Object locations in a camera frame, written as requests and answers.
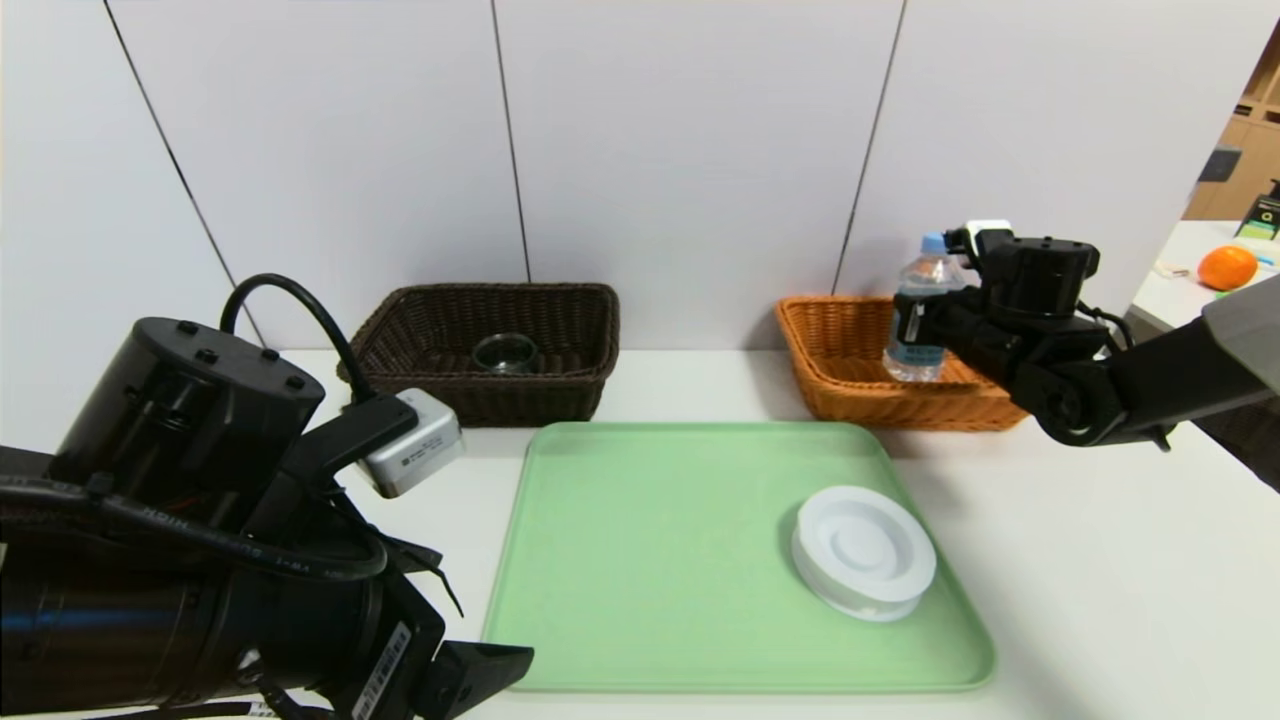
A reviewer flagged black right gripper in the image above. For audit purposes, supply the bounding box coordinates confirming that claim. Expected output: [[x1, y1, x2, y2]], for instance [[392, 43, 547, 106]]
[[892, 291, 990, 359]]

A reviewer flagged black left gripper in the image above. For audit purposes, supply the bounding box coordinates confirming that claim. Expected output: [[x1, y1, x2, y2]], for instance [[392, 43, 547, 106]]
[[207, 558, 535, 720]]

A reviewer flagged clear water bottle blue cap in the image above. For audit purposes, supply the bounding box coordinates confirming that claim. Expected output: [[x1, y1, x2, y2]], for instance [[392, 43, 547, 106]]
[[882, 232, 969, 384]]

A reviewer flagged round white plastic container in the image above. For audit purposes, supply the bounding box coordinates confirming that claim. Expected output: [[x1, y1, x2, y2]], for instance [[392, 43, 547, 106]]
[[790, 486, 937, 622]]

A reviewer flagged glass cup with black handle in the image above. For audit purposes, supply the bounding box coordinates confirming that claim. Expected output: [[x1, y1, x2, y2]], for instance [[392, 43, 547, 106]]
[[472, 333, 543, 376]]

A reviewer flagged orange wicker basket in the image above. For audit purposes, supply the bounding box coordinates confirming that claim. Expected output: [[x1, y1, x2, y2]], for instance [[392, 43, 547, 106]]
[[775, 295, 1031, 433]]

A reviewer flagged dark brown wicker basket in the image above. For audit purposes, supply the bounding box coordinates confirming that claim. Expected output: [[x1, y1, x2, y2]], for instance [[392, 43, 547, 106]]
[[339, 284, 622, 429]]

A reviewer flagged light green plastic tray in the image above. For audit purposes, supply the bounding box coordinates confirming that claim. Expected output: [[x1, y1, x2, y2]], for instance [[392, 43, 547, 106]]
[[481, 421, 996, 691]]

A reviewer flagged white background table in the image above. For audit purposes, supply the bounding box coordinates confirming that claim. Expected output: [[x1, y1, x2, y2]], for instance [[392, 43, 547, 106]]
[[1130, 220, 1280, 331]]

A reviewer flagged orange fruit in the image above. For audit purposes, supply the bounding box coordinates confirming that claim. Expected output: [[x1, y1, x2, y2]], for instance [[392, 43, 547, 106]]
[[1197, 245, 1259, 292]]

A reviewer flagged dark grey chair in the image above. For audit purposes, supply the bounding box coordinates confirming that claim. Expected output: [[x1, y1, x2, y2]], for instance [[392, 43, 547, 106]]
[[1195, 400, 1280, 493]]

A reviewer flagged black box with green print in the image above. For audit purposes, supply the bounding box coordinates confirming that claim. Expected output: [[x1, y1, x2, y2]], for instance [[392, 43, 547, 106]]
[[1234, 183, 1280, 241]]

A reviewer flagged wooden shelf unit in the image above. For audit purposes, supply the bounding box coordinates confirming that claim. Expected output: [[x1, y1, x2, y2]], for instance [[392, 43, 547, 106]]
[[1180, 20, 1280, 226]]

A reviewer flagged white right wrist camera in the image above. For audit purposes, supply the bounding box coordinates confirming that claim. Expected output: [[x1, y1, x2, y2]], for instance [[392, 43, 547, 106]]
[[945, 220, 1014, 263]]

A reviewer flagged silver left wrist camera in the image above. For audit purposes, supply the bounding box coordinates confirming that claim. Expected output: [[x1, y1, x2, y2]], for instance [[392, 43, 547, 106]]
[[360, 388, 465, 499]]

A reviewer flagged thick black camera cable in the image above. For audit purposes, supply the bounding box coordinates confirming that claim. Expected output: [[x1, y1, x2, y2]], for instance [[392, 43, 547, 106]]
[[0, 273, 391, 583]]

